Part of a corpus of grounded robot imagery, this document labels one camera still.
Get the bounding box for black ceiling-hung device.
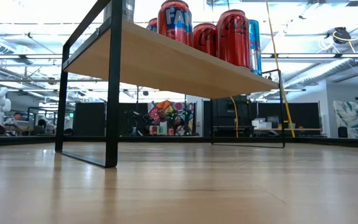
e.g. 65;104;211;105
333;27;352;45

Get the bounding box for orange soda can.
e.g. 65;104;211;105
146;17;159;32
157;0;193;47

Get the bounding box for colourful poster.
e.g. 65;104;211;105
147;100;196;137

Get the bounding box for person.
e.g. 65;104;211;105
32;119;48;136
6;111;24;137
156;108;171;136

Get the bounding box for red cola can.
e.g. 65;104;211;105
192;22;219;57
216;9;251;70

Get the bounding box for blue silver energy drink can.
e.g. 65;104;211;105
249;19;263;76

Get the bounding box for wooden shelf black metal legs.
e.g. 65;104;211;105
54;0;286;169

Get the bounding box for white teal patterned cloth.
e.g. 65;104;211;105
333;98;358;139

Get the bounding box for white slim can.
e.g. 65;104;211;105
103;0;135;23

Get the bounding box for white box stack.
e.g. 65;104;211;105
252;117;280;131

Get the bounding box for black aluminium table frame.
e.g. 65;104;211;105
0;135;358;149

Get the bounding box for black partition panel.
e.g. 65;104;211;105
72;102;107;137
256;102;322;130

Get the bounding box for black equipment rack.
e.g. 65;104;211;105
211;98;253;138

